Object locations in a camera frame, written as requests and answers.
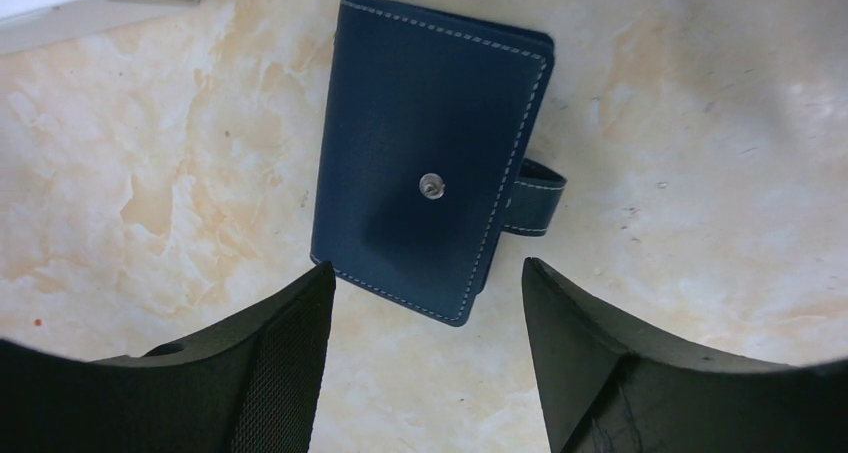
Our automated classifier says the blue leather card holder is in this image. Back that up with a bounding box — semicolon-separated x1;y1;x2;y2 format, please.
310;0;566;327

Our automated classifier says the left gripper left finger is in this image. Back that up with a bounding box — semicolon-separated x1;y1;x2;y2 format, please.
1;263;336;452

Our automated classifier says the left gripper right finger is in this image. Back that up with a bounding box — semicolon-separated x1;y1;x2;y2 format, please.
522;258;847;452

